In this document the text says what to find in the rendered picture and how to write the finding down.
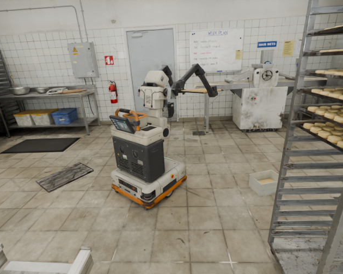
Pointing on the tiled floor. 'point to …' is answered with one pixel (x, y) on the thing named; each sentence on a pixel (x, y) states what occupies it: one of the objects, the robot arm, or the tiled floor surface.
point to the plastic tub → (263, 182)
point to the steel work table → (50, 98)
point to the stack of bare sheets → (63, 176)
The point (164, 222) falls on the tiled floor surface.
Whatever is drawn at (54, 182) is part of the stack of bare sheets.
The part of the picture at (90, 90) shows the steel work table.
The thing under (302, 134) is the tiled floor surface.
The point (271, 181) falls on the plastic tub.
